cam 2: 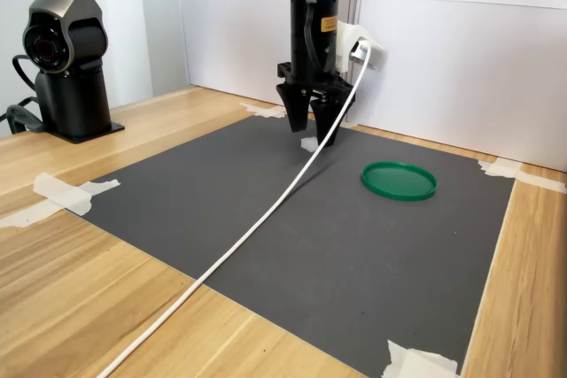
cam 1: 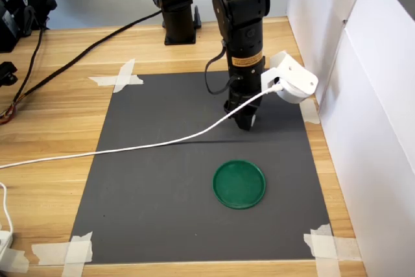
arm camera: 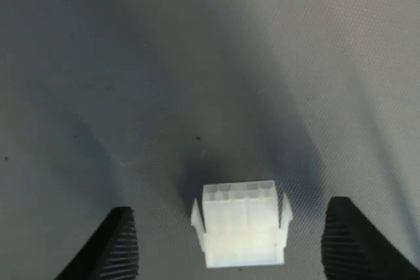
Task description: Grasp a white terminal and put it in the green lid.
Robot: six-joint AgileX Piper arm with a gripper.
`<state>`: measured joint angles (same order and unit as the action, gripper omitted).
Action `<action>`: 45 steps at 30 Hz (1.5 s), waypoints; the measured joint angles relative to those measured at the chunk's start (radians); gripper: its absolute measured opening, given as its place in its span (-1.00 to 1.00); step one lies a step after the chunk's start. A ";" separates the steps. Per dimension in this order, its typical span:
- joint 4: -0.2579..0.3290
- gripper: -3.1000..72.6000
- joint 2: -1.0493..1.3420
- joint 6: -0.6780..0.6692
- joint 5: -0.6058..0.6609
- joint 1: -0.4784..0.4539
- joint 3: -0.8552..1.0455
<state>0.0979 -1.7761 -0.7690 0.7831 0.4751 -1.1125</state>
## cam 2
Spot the round green lid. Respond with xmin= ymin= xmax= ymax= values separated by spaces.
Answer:
xmin=360 ymin=160 xmax=439 ymax=203

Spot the white partition panel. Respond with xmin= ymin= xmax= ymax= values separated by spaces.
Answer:
xmin=176 ymin=0 xmax=355 ymax=119
xmin=345 ymin=0 xmax=567 ymax=174

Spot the dark grey mat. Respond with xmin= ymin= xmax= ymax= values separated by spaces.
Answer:
xmin=66 ymin=114 xmax=518 ymax=378

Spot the torn white tape piece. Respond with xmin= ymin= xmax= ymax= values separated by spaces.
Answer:
xmin=79 ymin=178 xmax=121 ymax=197

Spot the long white tape strip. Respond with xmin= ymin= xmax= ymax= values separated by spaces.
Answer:
xmin=0 ymin=198 xmax=61 ymax=230
xmin=515 ymin=169 xmax=567 ymax=196

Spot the wide white tape piece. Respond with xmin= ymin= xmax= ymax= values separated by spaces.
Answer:
xmin=33 ymin=173 xmax=95 ymax=217

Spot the crumpled white tape piece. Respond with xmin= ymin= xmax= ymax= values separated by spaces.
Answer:
xmin=381 ymin=338 xmax=460 ymax=378

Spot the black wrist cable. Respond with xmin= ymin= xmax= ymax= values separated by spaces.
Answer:
xmin=303 ymin=0 xmax=333 ymax=73

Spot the white camera cable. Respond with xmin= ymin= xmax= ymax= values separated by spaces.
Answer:
xmin=95 ymin=39 xmax=376 ymax=378

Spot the black base cable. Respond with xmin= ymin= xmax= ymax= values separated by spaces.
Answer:
xmin=0 ymin=53 xmax=46 ymax=136

